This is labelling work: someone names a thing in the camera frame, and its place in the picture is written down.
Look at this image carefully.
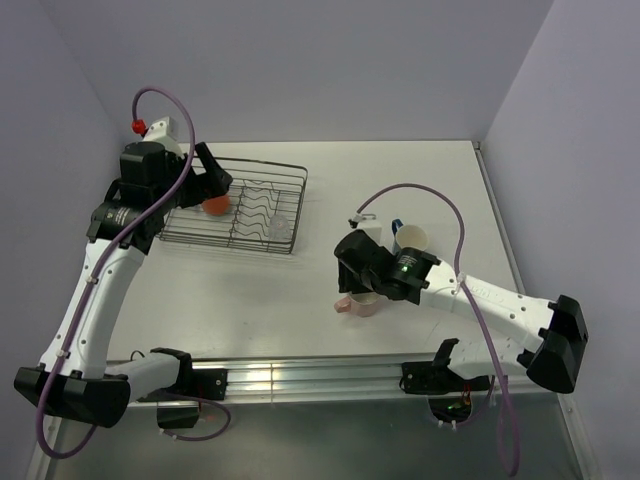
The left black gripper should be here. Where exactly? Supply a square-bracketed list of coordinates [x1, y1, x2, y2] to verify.
[153, 142, 232, 214]

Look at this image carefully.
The orange mug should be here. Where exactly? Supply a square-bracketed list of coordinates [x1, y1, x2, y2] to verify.
[201, 194, 231, 216]

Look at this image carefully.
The pink mug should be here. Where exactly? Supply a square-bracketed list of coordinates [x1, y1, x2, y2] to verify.
[334, 292, 380, 317]

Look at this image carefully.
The dark wire dish rack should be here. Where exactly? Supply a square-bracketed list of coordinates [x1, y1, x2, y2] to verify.
[159, 157, 308, 255]

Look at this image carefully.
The clear glass cup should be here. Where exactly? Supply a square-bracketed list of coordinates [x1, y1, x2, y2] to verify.
[268, 214, 291, 242]

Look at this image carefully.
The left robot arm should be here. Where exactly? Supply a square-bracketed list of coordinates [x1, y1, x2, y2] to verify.
[14, 141, 233, 428]

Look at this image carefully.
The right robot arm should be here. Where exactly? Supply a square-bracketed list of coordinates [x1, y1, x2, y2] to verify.
[334, 230, 589, 395]

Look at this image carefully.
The blue mug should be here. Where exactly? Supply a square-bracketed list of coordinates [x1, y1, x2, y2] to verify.
[391, 219, 429, 254]

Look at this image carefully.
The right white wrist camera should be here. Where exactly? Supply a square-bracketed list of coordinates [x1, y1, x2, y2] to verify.
[348, 213, 382, 245]

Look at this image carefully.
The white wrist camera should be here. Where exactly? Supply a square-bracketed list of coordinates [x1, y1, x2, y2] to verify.
[348, 213, 382, 245]
[131, 116, 183, 155]

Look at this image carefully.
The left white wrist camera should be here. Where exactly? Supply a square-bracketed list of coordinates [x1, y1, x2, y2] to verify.
[131, 116, 183, 155]

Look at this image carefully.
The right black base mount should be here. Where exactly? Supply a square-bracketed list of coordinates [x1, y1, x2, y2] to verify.
[399, 361, 491, 396]

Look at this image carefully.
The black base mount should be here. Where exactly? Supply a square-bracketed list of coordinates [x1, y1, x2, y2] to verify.
[192, 368, 228, 401]
[399, 361, 491, 396]

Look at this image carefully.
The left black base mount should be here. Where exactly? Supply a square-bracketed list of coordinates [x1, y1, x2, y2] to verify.
[192, 368, 228, 401]

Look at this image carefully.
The purple cable under table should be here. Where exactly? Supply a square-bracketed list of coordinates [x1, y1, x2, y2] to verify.
[158, 394, 234, 443]

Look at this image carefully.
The aluminium rail frame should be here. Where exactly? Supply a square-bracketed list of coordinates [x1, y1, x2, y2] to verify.
[49, 349, 576, 406]

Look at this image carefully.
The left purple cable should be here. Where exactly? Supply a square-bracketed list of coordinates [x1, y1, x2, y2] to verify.
[35, 87, 197, 459]

